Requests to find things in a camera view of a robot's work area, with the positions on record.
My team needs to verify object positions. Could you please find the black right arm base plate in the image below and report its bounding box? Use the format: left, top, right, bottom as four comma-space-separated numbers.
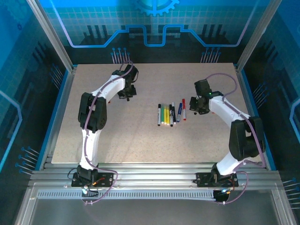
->
195, 172, 239, 188

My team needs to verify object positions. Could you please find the blue whiteboard marker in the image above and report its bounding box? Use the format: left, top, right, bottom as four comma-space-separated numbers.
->
176, 103, 183, 123

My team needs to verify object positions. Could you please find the grey metal panel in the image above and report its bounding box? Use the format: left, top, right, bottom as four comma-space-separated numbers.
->
14, 185, 293, 225

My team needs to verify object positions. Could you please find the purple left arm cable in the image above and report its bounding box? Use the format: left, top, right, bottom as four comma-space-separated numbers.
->
81, 60, 135, 207

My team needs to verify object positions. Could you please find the aluminium frame post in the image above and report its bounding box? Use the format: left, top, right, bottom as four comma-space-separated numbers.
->
25, 0, 77, 72
235, 0, 284, 73

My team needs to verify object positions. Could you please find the navy whiteboard marker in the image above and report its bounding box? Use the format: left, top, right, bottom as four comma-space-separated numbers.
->
171, 102, 177, 125

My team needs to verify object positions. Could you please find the grey slotted cable duct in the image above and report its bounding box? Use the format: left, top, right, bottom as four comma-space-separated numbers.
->
37, 190, 218, 200

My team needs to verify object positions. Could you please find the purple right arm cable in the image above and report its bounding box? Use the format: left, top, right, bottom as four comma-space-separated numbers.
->
206, 73, 267, 206

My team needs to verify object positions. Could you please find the aluminium extrusion rail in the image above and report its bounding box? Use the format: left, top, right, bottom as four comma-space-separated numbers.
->
43, 162, 269, 173
28, 171, 283, 188

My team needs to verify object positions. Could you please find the blue edge strip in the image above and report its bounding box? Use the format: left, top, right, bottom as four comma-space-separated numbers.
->
34, 69, 71, 171
240, 69, 277, 171

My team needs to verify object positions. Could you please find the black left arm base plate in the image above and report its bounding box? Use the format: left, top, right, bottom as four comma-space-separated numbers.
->
71, 172, 113, 188

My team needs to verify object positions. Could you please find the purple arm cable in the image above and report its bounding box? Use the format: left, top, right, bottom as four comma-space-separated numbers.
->
206, 73, 267, 206
81, 60, 135, 207

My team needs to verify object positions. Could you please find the aluminium side rail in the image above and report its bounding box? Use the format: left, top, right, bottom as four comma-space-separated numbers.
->
38, 67, 78, 171

